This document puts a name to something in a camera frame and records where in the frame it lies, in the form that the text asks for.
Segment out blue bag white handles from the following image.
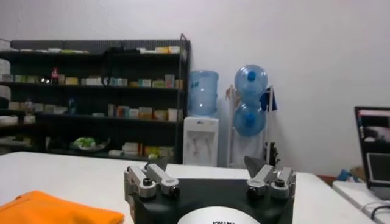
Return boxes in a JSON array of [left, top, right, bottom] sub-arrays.
[[336, 169, 353, 183]]

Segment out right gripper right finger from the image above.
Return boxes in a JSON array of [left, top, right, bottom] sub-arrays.
[[244, 156, 296, 200]]

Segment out grey open laptop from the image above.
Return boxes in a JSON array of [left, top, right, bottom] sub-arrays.
[[354, 105, 390, 200]]

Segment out bowl with green items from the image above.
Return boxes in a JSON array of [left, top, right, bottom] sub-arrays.
[[69, 136, 111, 153]]

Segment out white water dispenser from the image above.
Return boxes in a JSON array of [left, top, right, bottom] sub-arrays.
[[182, 116, 219, 167]]

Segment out black shelving unit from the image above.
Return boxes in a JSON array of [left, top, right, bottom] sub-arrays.
[[0, 33, 191, 164]]

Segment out dark blue hanging cloth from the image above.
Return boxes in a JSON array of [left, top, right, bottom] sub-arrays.
[[260, 89, 278, 112]]

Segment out stacked blue water jugs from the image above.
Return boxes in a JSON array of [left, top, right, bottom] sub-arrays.
[[233, 64, 269, 106]]

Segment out white wire jug rack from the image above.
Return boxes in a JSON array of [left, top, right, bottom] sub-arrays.
[[225, 85, 275, 168]]

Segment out small white side table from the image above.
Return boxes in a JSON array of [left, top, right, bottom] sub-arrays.
[[331, 181, 390, 224]]

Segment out large white table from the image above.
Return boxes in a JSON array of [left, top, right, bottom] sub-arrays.
[[0, 151, 375, 224]]

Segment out open cardboard box red rim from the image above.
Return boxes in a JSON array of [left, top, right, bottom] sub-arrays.
[[318, 175, 336, 186]]

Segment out blue water jug blue cap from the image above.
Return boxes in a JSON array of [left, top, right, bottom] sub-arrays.
[[233, 103, 268, 138]]

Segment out orange t-shirt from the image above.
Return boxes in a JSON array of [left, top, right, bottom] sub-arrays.
[[0, 191, 126, 224]]

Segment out white laptop cable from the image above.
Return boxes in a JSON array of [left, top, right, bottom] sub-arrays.
[[361, 200, 390, 214]]

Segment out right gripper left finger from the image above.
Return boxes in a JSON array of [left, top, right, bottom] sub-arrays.
[[124, 159, 180, 200]]

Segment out blue water jug with label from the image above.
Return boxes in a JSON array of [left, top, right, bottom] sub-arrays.
[[187, 70, 219, 117]]

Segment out black laptop cable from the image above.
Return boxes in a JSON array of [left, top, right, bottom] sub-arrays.
[[370, 205, 390, 220]]

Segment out black stand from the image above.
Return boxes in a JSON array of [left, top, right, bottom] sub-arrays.
[[264, 141, 280, 167]]

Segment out cardboard box with open flaps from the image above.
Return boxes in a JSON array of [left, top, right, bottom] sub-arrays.
[[350, 166, 366, 182]]

